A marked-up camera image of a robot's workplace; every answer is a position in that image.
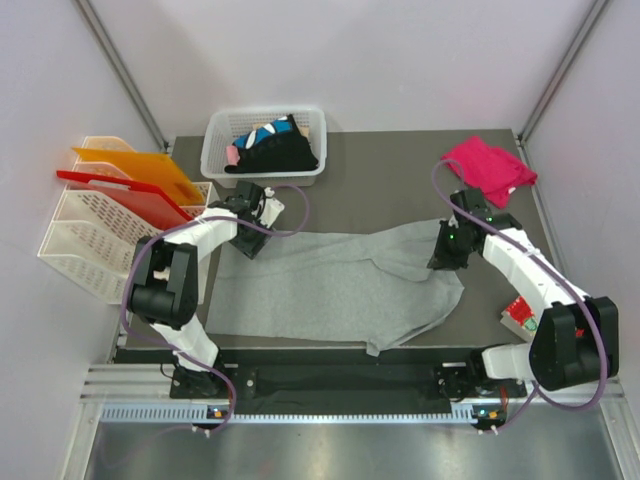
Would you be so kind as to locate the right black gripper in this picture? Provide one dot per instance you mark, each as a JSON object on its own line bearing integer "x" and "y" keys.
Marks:
{"x": 441, "y": 260}

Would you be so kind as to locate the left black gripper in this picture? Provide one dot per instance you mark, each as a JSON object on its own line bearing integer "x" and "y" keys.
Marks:
{"x": 250, "y": 249}

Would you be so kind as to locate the grey t shirt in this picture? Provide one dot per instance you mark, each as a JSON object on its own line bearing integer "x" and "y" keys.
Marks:
{"x": 336, "y": 287}

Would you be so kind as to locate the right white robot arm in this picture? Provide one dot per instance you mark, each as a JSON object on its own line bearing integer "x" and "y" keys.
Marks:
{"x": 577, "y": 338}

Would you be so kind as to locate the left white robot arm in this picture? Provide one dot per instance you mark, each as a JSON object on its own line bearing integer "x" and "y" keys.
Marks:
{"x": 165, "y": 281}

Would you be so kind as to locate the pink folded t shirt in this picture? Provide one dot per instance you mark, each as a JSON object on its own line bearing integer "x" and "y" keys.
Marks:
{"x": 495, "y": 171}

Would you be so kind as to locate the red patterned book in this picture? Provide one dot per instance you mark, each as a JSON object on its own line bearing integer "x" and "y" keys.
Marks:
{"x": 520, "y": 319}

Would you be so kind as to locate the black t shirt with print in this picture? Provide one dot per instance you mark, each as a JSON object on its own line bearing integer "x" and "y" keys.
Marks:
{"x": 278, "y": 146}

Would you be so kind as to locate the orange plastic folder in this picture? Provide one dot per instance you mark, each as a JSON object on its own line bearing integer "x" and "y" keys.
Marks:
{"x": 153, "y": 168}

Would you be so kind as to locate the white plastic laundry basket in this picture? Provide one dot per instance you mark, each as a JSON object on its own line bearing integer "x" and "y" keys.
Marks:
{"x": 227, "y": 125}

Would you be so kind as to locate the red plastic folder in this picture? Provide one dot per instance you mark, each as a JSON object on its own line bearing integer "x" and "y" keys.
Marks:
{"x": 147, "y": 201}

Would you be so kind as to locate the white plastic file organizer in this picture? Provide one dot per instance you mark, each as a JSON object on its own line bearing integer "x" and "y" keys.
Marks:
{"x": 91, "y": 238}

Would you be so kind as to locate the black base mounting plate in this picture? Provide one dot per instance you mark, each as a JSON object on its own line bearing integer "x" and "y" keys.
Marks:
{"x": 352, "y": 383}

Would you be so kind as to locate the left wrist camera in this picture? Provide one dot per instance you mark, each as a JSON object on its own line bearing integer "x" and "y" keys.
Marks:
{"x": 257, "y": 204}

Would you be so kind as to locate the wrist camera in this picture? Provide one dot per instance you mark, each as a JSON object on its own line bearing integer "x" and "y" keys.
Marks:
{"x": 472, "y": 201}
{"x": 257, "y": 204}

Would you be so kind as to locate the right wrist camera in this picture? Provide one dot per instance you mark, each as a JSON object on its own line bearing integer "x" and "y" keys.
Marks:
{"x": 472, "y": 201}

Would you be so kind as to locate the grey slotted cable duct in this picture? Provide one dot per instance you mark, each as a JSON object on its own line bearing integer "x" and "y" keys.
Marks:
{"x": 207, "y": 414}

